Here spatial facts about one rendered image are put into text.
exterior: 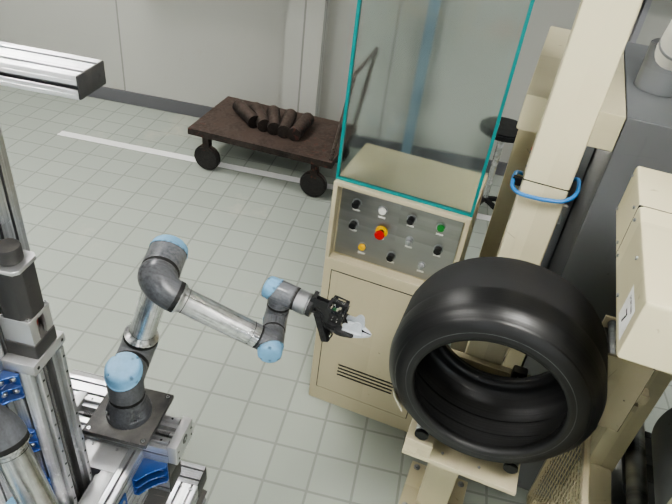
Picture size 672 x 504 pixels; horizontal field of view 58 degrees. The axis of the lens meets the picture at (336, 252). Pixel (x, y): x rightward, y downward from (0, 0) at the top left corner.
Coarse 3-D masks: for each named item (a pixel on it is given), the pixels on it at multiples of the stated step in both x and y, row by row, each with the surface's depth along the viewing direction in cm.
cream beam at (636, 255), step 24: (648, 168) 156; (648, 192) 145; (624, 216) 152; (648, 216) 135; (624, 240) 143; (648, 240) 127; (624, 264) 135; (648, 264) 120; (624, 288) 128; (648, 288) 113; (648, 312) 111; (624, 336) 117; (648, 336) 114; (648, 360) 116
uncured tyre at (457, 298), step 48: (432, 288) 171; (480, 288) 159; (528, 288) 158; (576, 288) 167; (432, 336) 161; (480, 336) 155; (528, 336) 150; (576, 336) 152; (432, 384) 199; (480, 384) 202; (528, 384) 195; (576, 384) 152; (432, 432) 181; (480, 432) 191; (528, 432) 186; (576, 432) 161
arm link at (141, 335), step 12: (156, 240) 182; (168, 240) 182; (180, 240) 185; (156, 252) 177; (168, 252) 178; (180, 252) 182; (180, 264) 180; (144, 300) 189; (144, 312) 192; (156, 312) 193; (132, 324) 198; (144, 324) 195; (156, 324) 198; (132, 336) 199; (144, 336) 198; (156, 336) 204; (120, 348) 201; (132, 348) 200; (144, 348) 200
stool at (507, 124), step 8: (504, 120) 449; (512, 120) 450; (504, 128) 437; (512, 128) 438; (496, 136) 428; (504, 136) 427; (512, 136) 427; (496, 152) 451; (496, 160) 454; (496, 168) 459; (488, 176) 464; (488, 184) 466; (488, 192) 471; (488, 200) 472
